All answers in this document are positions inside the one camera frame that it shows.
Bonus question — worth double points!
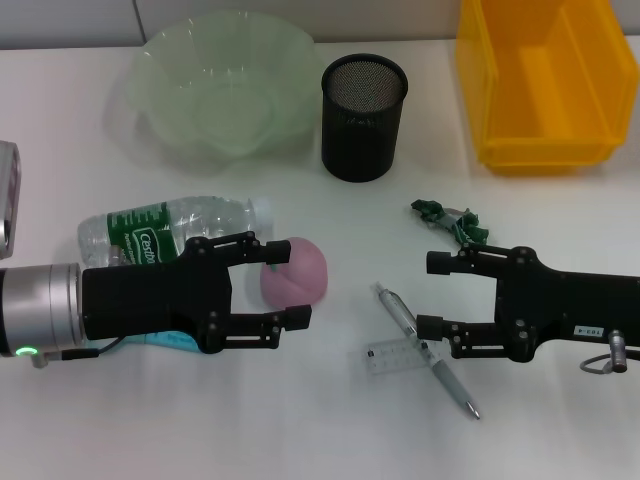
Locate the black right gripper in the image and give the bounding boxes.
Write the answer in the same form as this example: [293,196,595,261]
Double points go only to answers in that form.
[415,244,640,364]

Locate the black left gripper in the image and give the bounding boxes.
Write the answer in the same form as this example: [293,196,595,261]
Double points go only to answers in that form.
[80,230,314,354]

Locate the pink toy peach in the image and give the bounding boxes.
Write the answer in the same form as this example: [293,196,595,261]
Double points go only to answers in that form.
[259,236,330,305]

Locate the clear green-label water bottle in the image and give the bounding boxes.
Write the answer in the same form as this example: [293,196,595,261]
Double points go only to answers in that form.
[77,195,275,271]

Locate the blue teal sheathed scissors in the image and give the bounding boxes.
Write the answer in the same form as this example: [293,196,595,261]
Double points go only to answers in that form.
[122,329,199,354]

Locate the silver grey ballpoint pen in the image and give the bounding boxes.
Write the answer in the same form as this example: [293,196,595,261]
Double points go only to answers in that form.
[370,281,481,420]

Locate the clear plastic ruler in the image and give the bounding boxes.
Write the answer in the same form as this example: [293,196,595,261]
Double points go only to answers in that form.
[348,335,444,384]

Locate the black mesh pen holder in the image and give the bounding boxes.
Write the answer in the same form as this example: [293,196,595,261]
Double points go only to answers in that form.
[320,53,409,183]

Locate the translucent green fruit bowl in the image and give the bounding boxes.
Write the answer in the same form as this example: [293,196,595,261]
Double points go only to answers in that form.
[122,13,324,174]

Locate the yellow plastic bin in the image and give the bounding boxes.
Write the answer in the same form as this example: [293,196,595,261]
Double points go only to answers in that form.
[454,0,640,176]

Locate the grey right wrist cable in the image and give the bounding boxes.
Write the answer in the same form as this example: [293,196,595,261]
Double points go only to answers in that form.
[579,328,640,375]

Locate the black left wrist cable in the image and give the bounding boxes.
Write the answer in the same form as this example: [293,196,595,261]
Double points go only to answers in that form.
[30,337,126,370]

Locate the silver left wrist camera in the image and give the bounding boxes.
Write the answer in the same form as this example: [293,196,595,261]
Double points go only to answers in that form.
[0,140,24,259]

